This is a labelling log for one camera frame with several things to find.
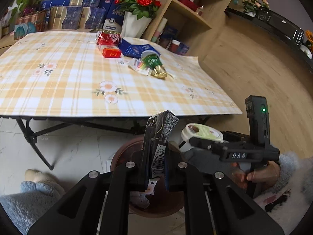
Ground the black snack box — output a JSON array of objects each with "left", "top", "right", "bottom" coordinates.
[{"left": 142, "top": 110, "right": 179, "bottom": 180}]

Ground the green gold snack bag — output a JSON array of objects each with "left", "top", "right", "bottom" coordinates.
[{"left": 142, "top": 54, "right": 168, "bottom": 80}]

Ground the white colourful wrapper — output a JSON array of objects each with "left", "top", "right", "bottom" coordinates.
[{"left": 128, "top": 58, "right": 151, "bottom": 76}]

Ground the blue snack bag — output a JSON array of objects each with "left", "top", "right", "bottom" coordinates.
[{"left": 117, "top": 39, "right": 161, "bottom": 59}]

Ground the red snack box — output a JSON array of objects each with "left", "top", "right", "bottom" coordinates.
[{"left": 98, "top": 45, "right": 121, "bottom": 58}]

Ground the red soda can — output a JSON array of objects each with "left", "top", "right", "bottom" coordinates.
[{"left": 95, "top": 30, "right": 122, "bottom": 46}]

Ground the brown trash bin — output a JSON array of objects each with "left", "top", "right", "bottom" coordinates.
[{"left": 110, "top": 136, "right": 186, "bottom": 219}]

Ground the right hand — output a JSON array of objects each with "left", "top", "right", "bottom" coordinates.
[{"left": 232, "top": 161, "right": 280, "bottom": 189}]

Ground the red cup on shelf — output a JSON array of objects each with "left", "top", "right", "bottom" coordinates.
[{"left": 169, "top": 39, "right": 180, "bottom": 53}]

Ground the yellow plaid tablecloth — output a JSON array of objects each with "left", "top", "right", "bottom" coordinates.
[{"left": 1, "top": 31, "right": 241, "bottom": 118}]

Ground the white flower pot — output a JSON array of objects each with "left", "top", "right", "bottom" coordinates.
[{"left": 121, "top": 12, "right": 152, "bottom": 38}]

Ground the wooden shelf unit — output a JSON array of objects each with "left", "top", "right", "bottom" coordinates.
[{"left": 142, "top": 0, "right": 231, "bottom": 61}]

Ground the black folding table frame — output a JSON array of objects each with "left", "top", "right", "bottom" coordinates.
[{"left": 14, "top": 116, "right": 211, "bottom": 171}]

